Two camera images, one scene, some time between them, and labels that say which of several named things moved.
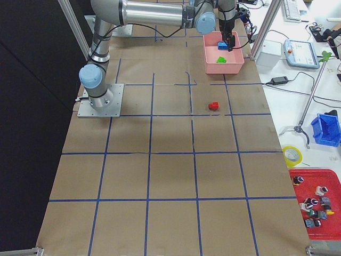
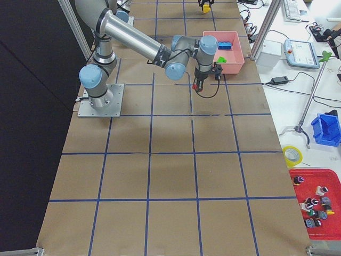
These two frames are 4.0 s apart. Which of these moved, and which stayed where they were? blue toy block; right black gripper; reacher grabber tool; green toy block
Moved: right black gripper
Stayed: blue toy block; reacher grabber tool; green toy block
